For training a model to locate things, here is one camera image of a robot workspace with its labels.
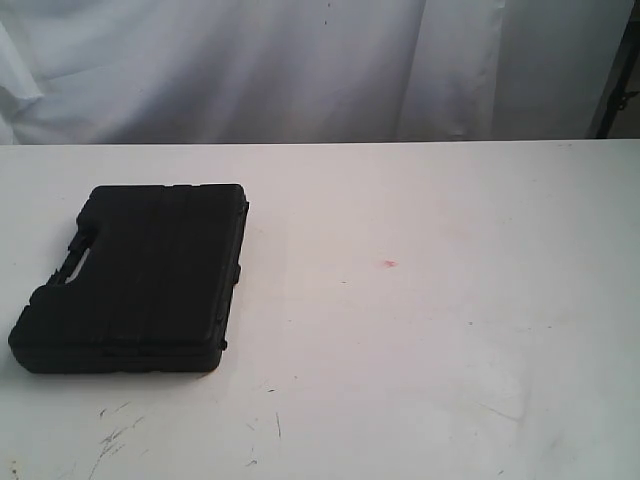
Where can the black tripod stand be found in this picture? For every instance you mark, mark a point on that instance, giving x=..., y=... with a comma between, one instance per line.
x=619, y=116

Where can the black plastic tool case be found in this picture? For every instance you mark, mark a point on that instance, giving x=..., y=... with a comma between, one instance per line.
x=146, y=286

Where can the white backdrop cloth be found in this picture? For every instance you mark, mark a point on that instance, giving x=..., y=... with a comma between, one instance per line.
x=81, y=72

